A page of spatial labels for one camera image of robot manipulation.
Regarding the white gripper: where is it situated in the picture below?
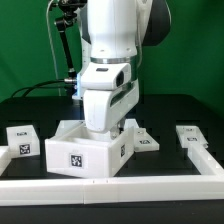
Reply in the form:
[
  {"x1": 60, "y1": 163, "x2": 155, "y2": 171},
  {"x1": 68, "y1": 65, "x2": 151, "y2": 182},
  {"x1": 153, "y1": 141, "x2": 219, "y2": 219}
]
[{"x1": 81, "y1": 63, "x2": 139, "y2": 133}]

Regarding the white cabinet door panel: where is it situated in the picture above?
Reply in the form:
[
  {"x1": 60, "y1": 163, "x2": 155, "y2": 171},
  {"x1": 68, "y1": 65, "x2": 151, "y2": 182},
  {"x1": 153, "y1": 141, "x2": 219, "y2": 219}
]
[
  {"x1": 176, "y1": 125, "x2": 208, "y2": 148},
  {"x1": 134, "y1": 128, "x2": 159, "y2": 152}
]

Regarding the white cabinet body box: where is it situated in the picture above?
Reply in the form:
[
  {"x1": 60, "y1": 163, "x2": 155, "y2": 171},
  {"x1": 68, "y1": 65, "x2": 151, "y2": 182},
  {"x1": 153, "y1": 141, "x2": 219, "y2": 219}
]
[{"x1": 45, "y1": 123, "x2": 134, "y2": 178}]

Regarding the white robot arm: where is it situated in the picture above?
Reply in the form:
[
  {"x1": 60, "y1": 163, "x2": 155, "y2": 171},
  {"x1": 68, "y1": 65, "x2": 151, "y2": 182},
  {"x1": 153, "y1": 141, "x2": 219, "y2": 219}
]
[{"x1": 78, "y1": 0, "x2": 171, "y2": 133}]

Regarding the white cabinet top block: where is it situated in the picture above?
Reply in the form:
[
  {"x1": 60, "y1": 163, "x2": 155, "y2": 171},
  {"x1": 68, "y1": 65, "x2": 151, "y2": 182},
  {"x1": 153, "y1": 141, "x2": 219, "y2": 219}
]
[{"x1": 6, "y1": 125, "x2": 40, "y2": 158}]

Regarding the white tag base sheet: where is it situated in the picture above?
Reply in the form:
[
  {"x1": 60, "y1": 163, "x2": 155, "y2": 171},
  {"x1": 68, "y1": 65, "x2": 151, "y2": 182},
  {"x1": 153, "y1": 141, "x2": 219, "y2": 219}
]
[{"x1": 55, "y1": 119, "x2": 139, "y2": 136}]

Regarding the black cable bundle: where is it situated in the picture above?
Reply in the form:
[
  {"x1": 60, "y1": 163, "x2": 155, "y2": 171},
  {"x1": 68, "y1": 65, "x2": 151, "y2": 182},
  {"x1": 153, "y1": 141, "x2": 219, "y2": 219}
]
[{"x1": 11, "y1": 78, "x2": 78, "y2": 98}]

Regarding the white U-shaped fence frame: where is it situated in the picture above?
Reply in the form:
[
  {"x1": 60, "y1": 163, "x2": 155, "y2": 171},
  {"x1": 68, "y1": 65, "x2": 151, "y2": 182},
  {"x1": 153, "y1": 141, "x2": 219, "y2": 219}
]
[{"x1": 0, "y1": 143, "x2": 224, "y2": 206}]

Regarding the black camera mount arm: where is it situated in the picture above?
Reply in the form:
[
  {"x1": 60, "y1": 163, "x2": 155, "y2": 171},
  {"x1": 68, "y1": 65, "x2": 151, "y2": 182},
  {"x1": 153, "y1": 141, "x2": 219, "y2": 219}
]
[{"x1": 47, "y1": 0, "x2": 87, "y2": 80}]

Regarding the white thin cable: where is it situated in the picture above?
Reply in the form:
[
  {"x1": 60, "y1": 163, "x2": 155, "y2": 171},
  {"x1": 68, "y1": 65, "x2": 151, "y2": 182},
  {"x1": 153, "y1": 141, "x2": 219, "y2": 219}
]
[{"x1": 45, "y1": 0, "x2": 63, "y2": 97}]

